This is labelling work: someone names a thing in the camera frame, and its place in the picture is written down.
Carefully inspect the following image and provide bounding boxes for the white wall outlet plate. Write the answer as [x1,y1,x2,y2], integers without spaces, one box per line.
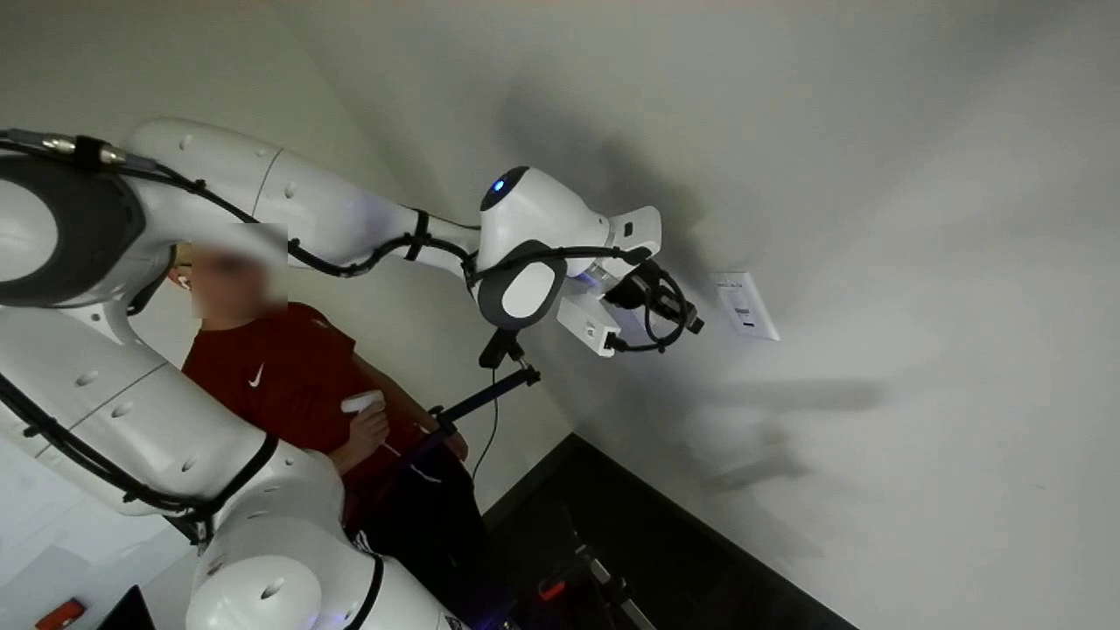
[710,269,784,345]

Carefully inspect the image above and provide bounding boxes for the black low table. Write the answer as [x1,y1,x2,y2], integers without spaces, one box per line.
[466,429,858,630]

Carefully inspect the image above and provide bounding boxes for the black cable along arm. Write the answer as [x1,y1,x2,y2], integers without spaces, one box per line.
[0,366,390,630]
[0,126,706,358]

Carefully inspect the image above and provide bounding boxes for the thin black camera cable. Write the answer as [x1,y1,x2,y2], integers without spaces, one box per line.
[461,365,507,503]

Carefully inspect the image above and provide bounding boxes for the black flat object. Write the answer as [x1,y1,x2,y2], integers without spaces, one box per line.
[94,581,157,630]

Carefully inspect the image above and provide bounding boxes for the black camera on stand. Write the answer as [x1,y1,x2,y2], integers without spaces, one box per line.
[477,325,529,370]

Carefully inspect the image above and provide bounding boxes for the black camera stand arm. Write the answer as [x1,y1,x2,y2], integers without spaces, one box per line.
[395,359,547,469]

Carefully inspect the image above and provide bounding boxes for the white handheld controller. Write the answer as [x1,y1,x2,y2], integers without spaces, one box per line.
[336,389,390,421]

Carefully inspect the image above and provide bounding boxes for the dark framed glasses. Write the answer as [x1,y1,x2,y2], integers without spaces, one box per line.
[171,252,266,280]

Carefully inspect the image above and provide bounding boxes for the person's hand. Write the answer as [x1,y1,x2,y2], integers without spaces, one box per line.
[333,402,395,471]

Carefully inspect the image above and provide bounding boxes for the person in red shirt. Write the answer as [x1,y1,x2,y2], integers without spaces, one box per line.
[168,240,507,624]

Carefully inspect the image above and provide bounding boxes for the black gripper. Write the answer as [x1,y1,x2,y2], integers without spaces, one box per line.
[601,267,706,354]

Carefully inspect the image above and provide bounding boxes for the red block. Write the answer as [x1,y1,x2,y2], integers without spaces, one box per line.
[32,596,88,630]

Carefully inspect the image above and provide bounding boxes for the grey metal rod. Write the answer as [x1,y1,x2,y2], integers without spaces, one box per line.
[572,536,658,630]

